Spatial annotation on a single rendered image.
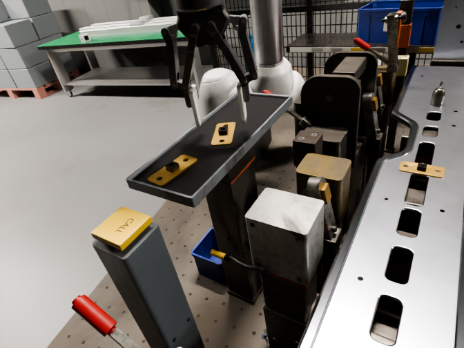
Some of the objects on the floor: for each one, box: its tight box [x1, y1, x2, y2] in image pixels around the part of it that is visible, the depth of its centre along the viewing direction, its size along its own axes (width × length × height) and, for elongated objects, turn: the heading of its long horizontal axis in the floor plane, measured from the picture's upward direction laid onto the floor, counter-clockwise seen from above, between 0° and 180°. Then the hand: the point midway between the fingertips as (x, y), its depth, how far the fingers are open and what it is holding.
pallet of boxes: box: [0, 0, 81, 99], centre depth 509 cm, size 129×86×133 cm
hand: (219, 108), depth 59 cm, fingers open, 8 cm apart
